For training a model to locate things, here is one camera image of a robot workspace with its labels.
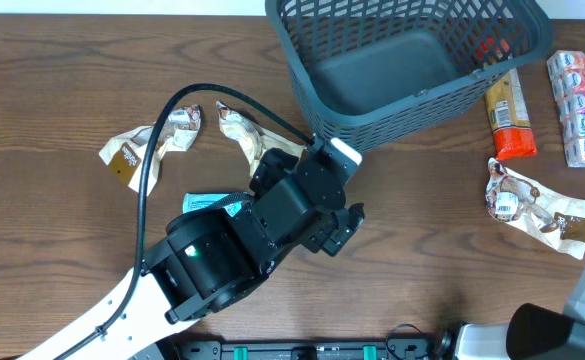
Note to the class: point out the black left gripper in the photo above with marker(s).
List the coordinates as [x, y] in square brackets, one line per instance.
[332, 238]

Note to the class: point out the dark grey plastic basket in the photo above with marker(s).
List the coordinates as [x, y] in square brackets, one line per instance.
[372, 71]

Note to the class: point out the beige cookie bag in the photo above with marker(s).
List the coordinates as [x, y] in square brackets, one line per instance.
[253, 139]
[124, 154]
[554, 219]

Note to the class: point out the colourful tissue multipack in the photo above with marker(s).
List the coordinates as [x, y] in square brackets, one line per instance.
[566, 71]

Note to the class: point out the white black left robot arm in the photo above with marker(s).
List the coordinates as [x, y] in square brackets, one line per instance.
[210, 260]

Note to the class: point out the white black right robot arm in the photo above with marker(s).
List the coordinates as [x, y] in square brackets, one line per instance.
[533, 331]

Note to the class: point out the light blue snack packet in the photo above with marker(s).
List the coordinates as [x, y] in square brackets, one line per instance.
[196, 201]

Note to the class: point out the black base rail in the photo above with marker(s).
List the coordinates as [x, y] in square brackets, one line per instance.
[405, 341]

